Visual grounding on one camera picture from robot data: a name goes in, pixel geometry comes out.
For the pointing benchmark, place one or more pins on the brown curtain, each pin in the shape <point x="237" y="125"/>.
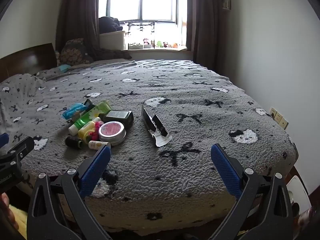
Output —
<point x="80" y="12"/>
<point x="207" y="25"/>

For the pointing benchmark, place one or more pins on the dark patterned pillow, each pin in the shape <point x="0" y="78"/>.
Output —
<point x="73" y="52"/>

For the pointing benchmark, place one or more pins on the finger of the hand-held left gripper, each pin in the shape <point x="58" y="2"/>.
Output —
<point x="22" y="146"/>
<point x="3" y="139"/>

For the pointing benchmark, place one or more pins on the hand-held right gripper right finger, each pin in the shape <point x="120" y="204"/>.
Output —
<point x="225" y="172"/>

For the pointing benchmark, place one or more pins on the white storage box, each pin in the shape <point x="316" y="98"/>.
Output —
<point x="112" y="40"/>

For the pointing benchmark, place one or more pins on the orange toy figure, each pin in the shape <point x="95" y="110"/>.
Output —
<point x="175" y="45"/>

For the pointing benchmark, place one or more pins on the green daisy print tube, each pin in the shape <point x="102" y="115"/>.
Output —
<point x="96" y="113"/>

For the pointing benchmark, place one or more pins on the dark small bottle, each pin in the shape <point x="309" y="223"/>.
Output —
<point x="72" y="142"/>

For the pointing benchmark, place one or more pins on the round pink lid tin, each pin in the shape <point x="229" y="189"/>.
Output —
<point x="112" y="130"/>

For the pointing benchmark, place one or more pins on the blue wipes packet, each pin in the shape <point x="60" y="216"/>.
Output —
<point x="73" y="110"/>

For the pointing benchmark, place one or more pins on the black drying rack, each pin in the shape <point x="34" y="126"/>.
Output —
<point x="140" y="23"/>

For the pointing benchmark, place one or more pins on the person's left hand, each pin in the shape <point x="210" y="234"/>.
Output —
<point x="6" y="205"/>

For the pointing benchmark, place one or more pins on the wall switch panel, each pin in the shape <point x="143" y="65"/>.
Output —
<point x="226" y="4"/>

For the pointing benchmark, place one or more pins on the beige wall socket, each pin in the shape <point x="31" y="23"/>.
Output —
<point x="278" y="116"/>
<point x="273" y="111"/>
<point x="283" y="123"/>

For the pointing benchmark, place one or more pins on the small white bottle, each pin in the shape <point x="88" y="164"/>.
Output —
<point x="97" y="145"/>

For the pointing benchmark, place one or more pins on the small black case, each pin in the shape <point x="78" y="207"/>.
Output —
<point x="89" y="103"/>

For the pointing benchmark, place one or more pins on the grey shaggy rug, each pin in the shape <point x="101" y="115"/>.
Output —
<point x="175" y="92"/>

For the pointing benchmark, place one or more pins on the opened silver carton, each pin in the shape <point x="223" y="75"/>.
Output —
<point x="150" y="120"/>

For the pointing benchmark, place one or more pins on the dark green square jar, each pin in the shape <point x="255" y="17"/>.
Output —
<point x="120" y="120"/>

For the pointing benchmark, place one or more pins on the green toy figure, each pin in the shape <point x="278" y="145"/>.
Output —
<point x="159" y="43"/>

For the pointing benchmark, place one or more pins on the white plastic object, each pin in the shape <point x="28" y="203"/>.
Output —
<point x="298" y="190"/>

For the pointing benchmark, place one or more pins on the dark clothes pile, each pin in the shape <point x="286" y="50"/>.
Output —
<point x="108" y="25"/>

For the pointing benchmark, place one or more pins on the small yellow bottle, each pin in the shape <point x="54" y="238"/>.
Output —
<point x="86" y="130"/>

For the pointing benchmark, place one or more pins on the small brown item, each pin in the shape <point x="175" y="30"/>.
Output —
<point x="75" y="116"/>

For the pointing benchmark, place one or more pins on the window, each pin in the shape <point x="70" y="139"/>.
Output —
<point x="155" y="2"/>

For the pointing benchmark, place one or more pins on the yellow fleece garment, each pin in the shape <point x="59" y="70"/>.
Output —
<point x="20" y="220"/>

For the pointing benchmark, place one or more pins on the dark wooden headboard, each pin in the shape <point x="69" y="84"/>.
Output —
<point x="30" y="57"/>

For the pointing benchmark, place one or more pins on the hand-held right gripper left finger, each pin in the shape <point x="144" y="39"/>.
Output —
<point x="96" y="170"/>

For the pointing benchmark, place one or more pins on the pink plush toy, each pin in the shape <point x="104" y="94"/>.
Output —
<point x="146" y="41"/>

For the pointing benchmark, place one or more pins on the light blue cloth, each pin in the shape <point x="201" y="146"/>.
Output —
<point x="63" y="67"/>

